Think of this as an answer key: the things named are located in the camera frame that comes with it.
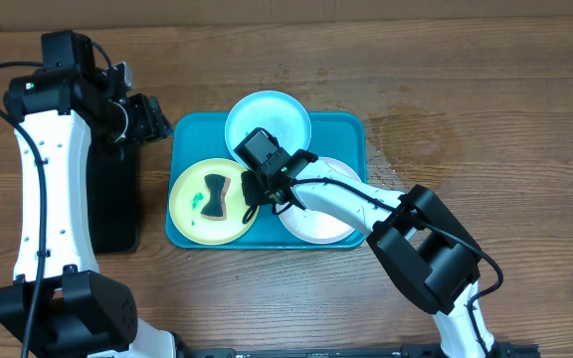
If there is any orange and black sponge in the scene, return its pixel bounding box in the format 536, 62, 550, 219
201, 174, 231, 221

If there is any yellow green plate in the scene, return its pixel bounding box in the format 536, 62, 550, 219
168, 158, 258, 246

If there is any light blue plate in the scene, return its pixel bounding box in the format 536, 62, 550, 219
225, 90, 311, 167

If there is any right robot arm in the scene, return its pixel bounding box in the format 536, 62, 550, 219
235, 128, 500, 357

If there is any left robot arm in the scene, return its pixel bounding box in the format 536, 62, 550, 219
0, 31, 184, 357

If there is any teal plastic serving tray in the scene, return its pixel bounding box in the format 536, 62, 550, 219
169, 111, 368, 250

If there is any black plastic tray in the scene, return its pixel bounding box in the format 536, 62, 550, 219
87, 144, 140, 255

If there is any white plate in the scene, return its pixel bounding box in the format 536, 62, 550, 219
275, 156, 368, 246

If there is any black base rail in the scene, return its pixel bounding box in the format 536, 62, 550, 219
179, 342, 541, 358

